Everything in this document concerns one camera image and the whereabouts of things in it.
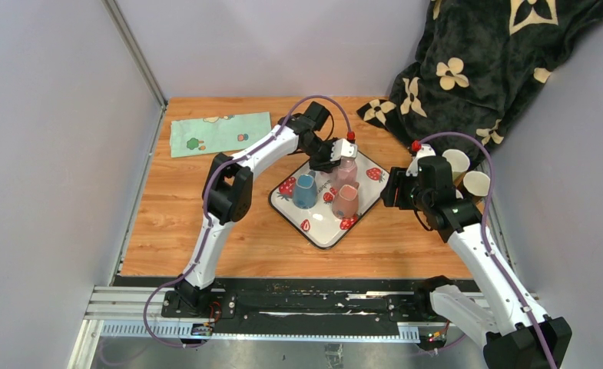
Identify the dusty pink faceted mug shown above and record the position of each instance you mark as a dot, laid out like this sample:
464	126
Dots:
346	202

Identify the black glossy mug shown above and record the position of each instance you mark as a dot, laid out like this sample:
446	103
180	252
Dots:
475	185

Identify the strawberry print white tray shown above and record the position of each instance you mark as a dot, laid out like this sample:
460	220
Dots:
318	224

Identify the mint green printed cloth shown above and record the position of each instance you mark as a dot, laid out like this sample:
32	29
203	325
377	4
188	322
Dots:
200	136

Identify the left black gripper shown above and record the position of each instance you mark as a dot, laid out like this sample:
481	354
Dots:
323	162

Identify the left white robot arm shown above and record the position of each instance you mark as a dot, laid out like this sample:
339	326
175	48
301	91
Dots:
228	193

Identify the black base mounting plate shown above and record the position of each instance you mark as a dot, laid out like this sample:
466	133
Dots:
310	307

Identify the aluminium frame post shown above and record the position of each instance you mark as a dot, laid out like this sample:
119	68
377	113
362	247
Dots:
124	29

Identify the blue dotted mug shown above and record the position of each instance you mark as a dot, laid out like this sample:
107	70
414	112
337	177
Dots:
305	191

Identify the black floral plush blanket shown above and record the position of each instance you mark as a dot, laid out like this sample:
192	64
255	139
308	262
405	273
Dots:
477	68

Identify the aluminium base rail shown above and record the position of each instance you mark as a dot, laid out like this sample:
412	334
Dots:
144	322

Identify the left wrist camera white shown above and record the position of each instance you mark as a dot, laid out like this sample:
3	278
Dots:
343	149

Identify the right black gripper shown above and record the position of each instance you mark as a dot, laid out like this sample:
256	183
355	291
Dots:
397	179

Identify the light pink faceted mug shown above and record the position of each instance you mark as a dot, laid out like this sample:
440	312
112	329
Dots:
344	174

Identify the yellow-green faceted mug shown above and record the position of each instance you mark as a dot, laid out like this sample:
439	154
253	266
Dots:
458	161

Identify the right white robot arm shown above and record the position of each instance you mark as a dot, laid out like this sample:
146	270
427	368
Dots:
484	265

